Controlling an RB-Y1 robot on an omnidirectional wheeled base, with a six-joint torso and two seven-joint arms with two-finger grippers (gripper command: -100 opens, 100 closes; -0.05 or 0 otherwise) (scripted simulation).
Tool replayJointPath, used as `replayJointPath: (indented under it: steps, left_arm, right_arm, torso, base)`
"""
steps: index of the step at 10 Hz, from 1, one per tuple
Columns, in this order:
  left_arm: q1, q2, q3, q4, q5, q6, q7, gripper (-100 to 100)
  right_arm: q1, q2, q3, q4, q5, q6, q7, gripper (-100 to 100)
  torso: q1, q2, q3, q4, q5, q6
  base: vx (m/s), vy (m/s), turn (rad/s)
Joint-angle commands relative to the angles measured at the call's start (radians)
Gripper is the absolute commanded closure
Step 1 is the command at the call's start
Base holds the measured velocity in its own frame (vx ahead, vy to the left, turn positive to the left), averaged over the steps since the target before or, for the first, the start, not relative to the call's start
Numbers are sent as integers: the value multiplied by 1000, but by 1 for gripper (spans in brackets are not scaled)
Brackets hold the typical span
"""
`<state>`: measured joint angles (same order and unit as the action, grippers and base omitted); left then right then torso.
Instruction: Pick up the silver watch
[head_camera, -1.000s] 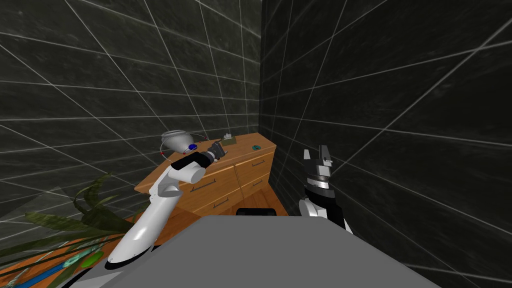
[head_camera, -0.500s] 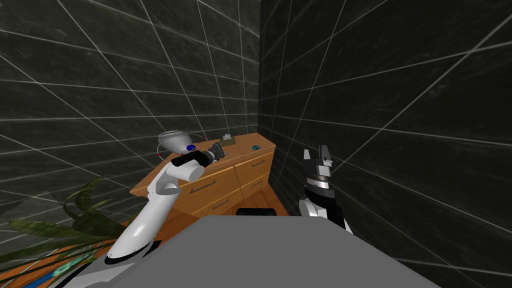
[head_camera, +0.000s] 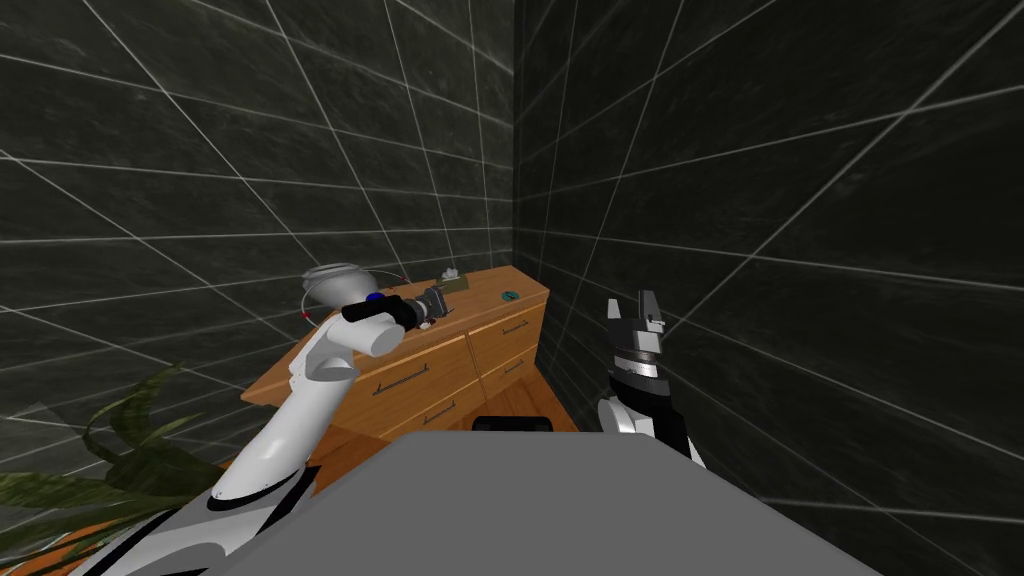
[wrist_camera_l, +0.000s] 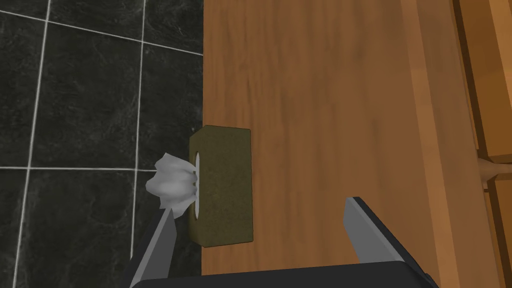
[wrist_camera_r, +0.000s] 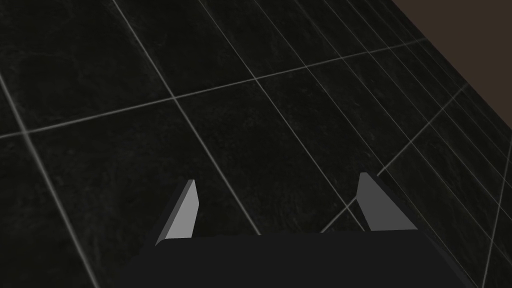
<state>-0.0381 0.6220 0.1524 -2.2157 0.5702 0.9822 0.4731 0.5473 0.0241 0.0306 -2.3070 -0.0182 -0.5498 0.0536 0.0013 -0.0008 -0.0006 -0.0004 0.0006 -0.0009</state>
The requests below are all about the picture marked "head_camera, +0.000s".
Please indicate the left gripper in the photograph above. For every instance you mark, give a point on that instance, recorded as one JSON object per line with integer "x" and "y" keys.
{"x": 433, "y": 304}

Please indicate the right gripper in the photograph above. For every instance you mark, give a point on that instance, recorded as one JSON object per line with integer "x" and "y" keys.
{"x": 638, "y": 338}

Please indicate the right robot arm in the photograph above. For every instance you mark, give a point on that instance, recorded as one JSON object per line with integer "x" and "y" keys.
{"x": 642, "y": 390}

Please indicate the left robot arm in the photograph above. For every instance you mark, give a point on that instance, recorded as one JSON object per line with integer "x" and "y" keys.
{"x": 318, "y": 372}

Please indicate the olive tissue box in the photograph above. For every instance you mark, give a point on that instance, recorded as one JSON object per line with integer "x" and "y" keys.
{"x": 454, "y": 282}

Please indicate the wooden dresser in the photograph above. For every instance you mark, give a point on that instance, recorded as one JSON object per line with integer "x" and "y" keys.
{"x": 480, "y": 308}

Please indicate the narrow wooden drawer front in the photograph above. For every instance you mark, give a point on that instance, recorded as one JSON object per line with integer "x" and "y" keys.
{"x": 524, "y": 362}
{"x": 500, "y": 342}

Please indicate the small teal round object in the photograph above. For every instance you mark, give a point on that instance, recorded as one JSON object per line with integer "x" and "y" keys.
{"x": 510, "y": 297}

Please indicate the wide wooden drawer front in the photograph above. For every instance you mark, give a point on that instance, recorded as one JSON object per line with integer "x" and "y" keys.
{"x": 460, "y": 410}
{"x": 436, "y": 382}

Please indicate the white basin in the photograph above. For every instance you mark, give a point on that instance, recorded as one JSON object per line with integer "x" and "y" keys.
{"x": 340, "y": 285}

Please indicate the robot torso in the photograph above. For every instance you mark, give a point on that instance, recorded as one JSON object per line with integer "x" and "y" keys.
{"x": 520, "y": 512}

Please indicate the green leafy plant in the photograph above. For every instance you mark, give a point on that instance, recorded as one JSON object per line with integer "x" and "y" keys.
{"x": 144, "y": 472}

